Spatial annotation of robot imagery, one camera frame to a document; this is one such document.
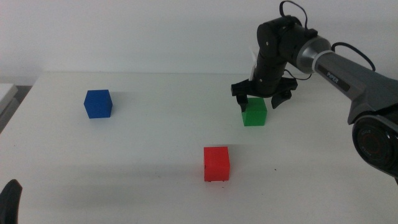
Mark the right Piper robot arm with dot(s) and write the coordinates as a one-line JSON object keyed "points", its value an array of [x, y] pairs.
{"points": [[357, 77]]}

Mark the red cube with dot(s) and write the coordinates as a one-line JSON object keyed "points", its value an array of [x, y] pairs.
{"points": [[216, 164]]}

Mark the blue cube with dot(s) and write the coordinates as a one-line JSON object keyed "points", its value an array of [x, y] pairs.
{"points": [[98, 104]]}

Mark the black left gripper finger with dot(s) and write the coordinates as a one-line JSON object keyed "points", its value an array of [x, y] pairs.
{"points": [[10, 202]]}

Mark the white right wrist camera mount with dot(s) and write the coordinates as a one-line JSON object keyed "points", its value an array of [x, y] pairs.
{"points": [[253, 62]]}

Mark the green cube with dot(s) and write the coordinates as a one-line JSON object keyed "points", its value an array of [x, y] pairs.
{"points": [[255, 113]]}

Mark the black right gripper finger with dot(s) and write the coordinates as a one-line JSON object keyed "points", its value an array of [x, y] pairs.
{"points": [[280, 100], [242, 102]]}

